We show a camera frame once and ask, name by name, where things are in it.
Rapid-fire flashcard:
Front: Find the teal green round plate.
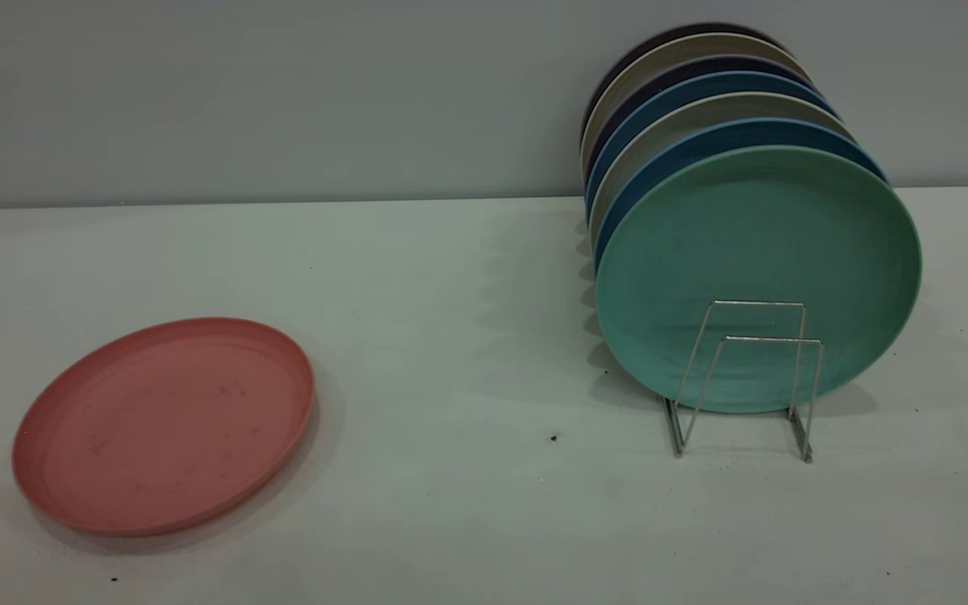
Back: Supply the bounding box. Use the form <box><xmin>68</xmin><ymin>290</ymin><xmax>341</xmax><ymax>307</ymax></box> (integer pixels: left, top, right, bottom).
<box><xmin>595</xmin><ymin>145</ymin><xmax>923</xmax><ymax>414</ymax></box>

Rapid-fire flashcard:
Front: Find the beige grey round plate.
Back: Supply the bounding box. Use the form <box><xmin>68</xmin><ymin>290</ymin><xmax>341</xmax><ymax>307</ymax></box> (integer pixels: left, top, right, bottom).
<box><xmin>588</xmin><ymin>91</ymin><xmax>856</xmax><ymax>246</ymax></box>
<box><xmin>581</xmin><ymin>32</ymin><xmax>806</xmax><ymax>177</ymax></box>

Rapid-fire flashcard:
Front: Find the silver wire plate rack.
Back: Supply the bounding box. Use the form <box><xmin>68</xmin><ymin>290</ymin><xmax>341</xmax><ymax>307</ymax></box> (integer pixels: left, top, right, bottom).
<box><xmin>663</xmin><ymin>299</ymin><xmax>826</xmax><ymax>464</ymax></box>

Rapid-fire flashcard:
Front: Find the dark brown round plate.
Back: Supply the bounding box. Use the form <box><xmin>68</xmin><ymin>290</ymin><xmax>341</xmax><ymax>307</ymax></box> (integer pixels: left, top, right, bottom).
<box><xmin>581</xmin><ymin>22</ymin><xmax>787</xmax><ymax>144</ymax></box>

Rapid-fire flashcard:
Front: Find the pink round plate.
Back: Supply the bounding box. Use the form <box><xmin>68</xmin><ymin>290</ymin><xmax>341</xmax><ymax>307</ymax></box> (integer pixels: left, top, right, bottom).
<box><xmin>12</xmin><ymin>317</ymin><xmax>317</xmax><ymax>537</ymax></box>

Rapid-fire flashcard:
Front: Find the dark purple round plate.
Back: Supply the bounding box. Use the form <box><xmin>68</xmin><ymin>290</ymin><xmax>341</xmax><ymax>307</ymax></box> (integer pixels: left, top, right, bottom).
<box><xmin>584</xmin><ymin>55</ymin><xmax>814</xmax><ymax>184</ymax></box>

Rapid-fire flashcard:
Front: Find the blue round plate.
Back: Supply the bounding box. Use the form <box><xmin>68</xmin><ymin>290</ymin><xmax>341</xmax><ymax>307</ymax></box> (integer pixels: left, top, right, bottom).
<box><xmin>593</xmin><ymin>118</ymin><xmax>890</xmax><ymax>271</ymax></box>
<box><xmin>585</xmin><ymin>71</ymin><xmax>839</xmax><ymax>221</ymax></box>

